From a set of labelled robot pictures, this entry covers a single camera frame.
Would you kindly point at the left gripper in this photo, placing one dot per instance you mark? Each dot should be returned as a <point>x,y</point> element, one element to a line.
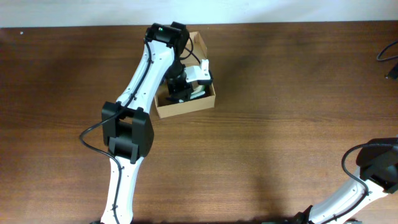
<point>179,89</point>

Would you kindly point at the white masking tape roll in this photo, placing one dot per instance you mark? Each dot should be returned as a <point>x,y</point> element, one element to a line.
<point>198,92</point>

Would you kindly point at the brown cardboard box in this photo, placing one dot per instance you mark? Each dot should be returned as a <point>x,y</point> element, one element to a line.
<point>194,52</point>

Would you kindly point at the black sharpie marker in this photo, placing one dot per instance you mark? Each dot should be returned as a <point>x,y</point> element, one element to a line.
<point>174,100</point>

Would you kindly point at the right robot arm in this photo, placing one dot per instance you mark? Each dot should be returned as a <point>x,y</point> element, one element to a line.
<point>372,171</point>

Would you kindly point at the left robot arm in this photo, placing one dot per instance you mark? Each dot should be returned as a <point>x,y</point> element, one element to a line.
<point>127,129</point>

